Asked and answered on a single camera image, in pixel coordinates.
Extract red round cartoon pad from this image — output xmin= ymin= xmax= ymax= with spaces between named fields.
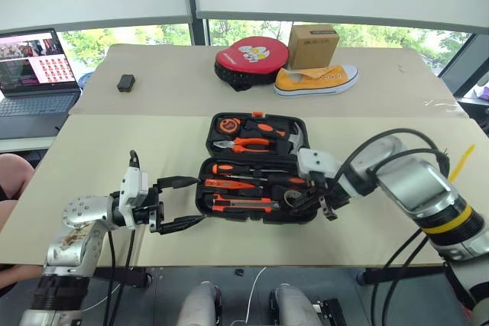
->
xmin=213 ymin=35 xmax=290 ymax=92

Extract yellow canvas sneaker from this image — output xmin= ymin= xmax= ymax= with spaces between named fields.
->
xmin=273 ymin=64 xmax=361 ymax=98

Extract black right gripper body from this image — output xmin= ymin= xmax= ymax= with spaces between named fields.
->
xmin=305 ymin=176 xmax=339 ymax=222

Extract orange handled pliers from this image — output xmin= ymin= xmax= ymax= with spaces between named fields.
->
xmin=212 ymin=136 xmax=270 ymax=153

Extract claw hammer orange grip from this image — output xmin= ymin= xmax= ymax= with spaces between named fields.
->
xmin=244 ymin=119 xmax=310 ymax=152

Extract dark slanted window frame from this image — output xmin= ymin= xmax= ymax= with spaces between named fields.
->
xmin=438 ymin=33 xmax=489 ymax=98

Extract orange black tape measure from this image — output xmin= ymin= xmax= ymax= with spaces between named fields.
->
xmin=218 ymin=116 xmax=242 ymax=135

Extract blue round object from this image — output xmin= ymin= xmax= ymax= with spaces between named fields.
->
xmin=77 ymin=71 xmax=95 ymax=92

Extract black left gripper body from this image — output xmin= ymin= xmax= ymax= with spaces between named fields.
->
xmin=133 ymin=182 xmax=166 ymax=234

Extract small black box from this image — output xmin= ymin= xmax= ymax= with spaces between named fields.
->
xmin=116 ymin=73 xmax=137 ymax=93

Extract pink chair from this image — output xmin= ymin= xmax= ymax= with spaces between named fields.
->
xmin=0 ymin=153 xmax=36 ymax=232

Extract orange voltage tester pen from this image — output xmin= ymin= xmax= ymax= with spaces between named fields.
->
xmin=203 ymin=178 xmax=265 ymax=191

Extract orange black utility knife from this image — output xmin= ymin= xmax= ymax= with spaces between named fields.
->
xmin=207 ymin=193 xmax=280 ymax=214

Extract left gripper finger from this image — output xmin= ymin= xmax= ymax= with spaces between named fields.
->
xmin=157 ymin=215 xmax=208 ymax=236
xmin=155 ymin=175 xmax=200 ymax=194

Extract white side desk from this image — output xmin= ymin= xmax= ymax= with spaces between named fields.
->
xmin=0 ymin=135 xmax=57 ymax=153

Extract open laptop computer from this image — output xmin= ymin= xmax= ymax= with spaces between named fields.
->
xmin=0 ymin=27 xmax=83 ymax=140

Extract black electrical tape roll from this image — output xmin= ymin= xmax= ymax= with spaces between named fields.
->
xmin=282 ymin=188 xmax=307 ymax=209

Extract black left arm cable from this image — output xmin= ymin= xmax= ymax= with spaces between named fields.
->
xmin=102 ymin=150 xmax=141 ymax=326

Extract black tool case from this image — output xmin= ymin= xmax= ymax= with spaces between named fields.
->
xmin=194 ymin=111 xmax=320 ymax=225

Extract black table foot bar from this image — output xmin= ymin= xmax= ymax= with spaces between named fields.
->
xmin=93 ymin=266 xmax=152 ymax=289
xmin=356 ymin=264 xmax=446 ymax=287

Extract dark window pillar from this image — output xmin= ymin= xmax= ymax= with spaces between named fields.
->
xmin=179 ymin=0 xmax=212 ymax=47

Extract yellow plastic strip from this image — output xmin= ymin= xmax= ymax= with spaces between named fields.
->
xmin=447 ymin=144 xmax=477 ymax=183

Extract clear tape strip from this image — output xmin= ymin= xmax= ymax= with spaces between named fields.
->
xmin=423 ymin=98 xmax=458 ymax=109

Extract thick white floor cable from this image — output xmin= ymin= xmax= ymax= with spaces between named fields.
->
xmin=243 ymin=266 xmax=267 ymax=325

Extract black floor device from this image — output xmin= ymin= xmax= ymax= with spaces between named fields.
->
xmin=310 ymin=296 xmax=347 ymax=326

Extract brown cardboard box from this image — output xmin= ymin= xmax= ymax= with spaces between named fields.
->
xmin=287 ymin=24 xmax=341 ymax=71

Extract orange black handled screwdriver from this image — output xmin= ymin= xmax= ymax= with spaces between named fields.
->
xmin=221 ymin=174 xmax=307 ymax=189
xmin=210 ymin=163 xmax=292 ymax=176

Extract grey rounded knee cover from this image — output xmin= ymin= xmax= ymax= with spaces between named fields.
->
xmin=268 ymin=283 xmax=322 ymax=326
xmin=178 ymin=280 xmax=223 ymax=326

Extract thin white floor cable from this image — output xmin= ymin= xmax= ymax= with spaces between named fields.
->
xmin=81 ymin=282 xmax=124 ymax=312

